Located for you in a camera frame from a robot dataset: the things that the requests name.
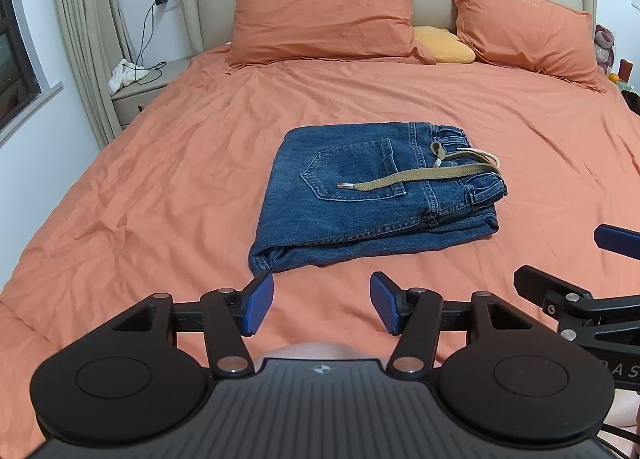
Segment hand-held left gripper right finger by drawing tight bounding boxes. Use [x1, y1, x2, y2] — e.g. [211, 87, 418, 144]
[369, 270, 551, 382]

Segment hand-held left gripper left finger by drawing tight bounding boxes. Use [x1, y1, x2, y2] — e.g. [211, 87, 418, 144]
[106, 270, 275, 380]

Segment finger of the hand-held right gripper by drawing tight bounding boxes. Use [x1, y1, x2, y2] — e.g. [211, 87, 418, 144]
[513, 265, 595, 316]
[593, 224, 640, 261]

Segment blue denim pants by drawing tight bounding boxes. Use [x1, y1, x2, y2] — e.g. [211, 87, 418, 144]
[248, 122, 509, 276]

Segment person's right forearm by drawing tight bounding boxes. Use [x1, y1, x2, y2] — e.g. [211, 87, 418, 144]
[606, 388, 640, 432]

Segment orange bed cover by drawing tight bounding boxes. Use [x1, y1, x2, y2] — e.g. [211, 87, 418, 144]
[0, 42, 640, 459]

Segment plush toy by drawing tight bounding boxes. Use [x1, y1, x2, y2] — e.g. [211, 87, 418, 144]
[593, 24, 616, 76]

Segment orange embroidered pillow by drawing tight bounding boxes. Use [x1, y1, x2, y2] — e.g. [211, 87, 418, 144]
[443, 0, 607, 93]
[227, 0, 437, 68]

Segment beige nightstand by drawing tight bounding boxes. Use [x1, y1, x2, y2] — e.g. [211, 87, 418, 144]
[111, 58, 193, 131]

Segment yellow cushion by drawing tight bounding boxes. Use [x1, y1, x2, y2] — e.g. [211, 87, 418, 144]
[413, 26, 477, 64]

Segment white crumpled cloth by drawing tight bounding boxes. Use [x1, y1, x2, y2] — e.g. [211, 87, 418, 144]
[108, 59, 150, 94]

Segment white window sill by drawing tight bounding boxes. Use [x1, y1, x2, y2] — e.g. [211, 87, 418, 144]
[0, 82, 65, 146]

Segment beige curtain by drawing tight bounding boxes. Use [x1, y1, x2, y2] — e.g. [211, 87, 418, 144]
[47, 0, 132, 150]

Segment dark framed window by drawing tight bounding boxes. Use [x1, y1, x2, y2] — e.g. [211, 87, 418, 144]
[0, 0, 41, 131]

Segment black charger cable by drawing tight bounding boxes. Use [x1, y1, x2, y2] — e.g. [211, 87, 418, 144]
[136, 0, 169, 84]

